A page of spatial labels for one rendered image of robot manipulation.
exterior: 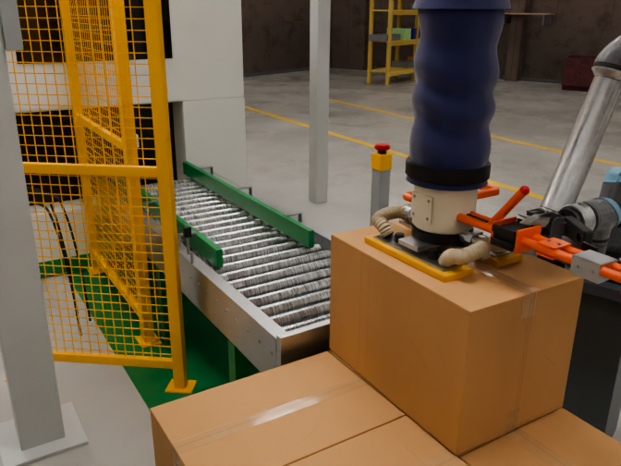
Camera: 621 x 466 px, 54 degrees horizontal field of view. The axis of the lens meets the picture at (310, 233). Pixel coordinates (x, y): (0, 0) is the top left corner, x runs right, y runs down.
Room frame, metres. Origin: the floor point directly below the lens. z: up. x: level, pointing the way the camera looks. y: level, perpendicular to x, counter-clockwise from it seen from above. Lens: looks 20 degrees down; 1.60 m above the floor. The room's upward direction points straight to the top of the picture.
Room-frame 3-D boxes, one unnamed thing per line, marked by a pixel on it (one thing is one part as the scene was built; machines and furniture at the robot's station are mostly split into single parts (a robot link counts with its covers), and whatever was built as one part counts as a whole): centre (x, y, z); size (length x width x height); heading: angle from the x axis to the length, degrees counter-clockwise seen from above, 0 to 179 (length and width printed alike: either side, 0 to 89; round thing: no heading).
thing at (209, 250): (3.08, 0.84, 0.60); 1.60 x 0.11 x 0.09; 32
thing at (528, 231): (1.42, -0.50, 1.08); 0.10 x 0.08 x 0.06; 122
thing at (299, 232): (3.36, 0.39, 0.60); 1.60 x 0.11 x 0.09; 32
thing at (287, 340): (1.93, -0.20, 0.58); 0.70 x 0.03 x 0.06; 122
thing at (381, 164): (2.68, -0.31, 0.50); 0.07 x 0.07 x 1.00; 32
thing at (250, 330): (2.75, 0.70, 0.50); 2.31 x 0.05 x 0.19; 32
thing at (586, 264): (1.24, -0.62, 1.07); 0.07 x 0.07 x 0.04; 32
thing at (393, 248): (1.58, -0.29, 0.98); 0.34 x 0.10 x 0.05; 32
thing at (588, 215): (1.53, -0.69, 1.08); 0.09 x 0.05 x 0.10; 32
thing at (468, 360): (1.61, -0.39, 0.75); 0.60 x 0.40 x 0.40; 30
